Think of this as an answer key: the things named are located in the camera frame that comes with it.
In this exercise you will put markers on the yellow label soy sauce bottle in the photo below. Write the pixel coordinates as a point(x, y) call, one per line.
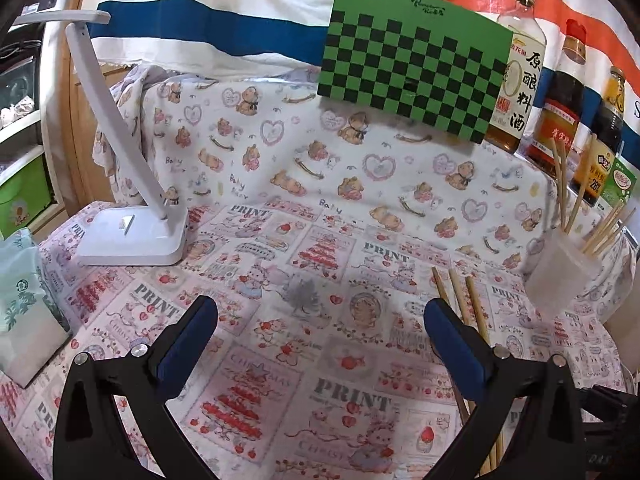
point(607, 125)

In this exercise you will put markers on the green drink carton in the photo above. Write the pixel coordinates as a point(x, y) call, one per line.
point(618, 186)

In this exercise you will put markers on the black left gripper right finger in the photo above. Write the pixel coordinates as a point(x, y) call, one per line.
point(548, 442)

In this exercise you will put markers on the wooden chopstick on table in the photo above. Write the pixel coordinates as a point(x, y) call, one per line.
point(462, 307)
point(496, 453)
point(440, 284)

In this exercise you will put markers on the clear rice wine bottle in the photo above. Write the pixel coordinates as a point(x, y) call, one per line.
point(520, 78)

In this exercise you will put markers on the green checkered box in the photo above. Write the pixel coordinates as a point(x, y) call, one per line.
point(430, 61)

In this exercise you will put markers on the red cap vinegar bottle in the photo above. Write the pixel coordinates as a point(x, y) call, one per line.
point(560, 114)

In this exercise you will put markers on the printed patchwork tablecloth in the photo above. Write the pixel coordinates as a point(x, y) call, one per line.
point(315, 226)

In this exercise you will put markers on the striped Hermes Paris cloth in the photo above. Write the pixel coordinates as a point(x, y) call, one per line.
point(261, 37)

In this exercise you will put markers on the translucent white plastic cup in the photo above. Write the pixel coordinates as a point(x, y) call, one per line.
point(560, 276)

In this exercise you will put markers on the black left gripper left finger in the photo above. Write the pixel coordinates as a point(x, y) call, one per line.
point(90, 440)

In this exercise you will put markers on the pale green tissue pack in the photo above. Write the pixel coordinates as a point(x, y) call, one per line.
point(33, 326)

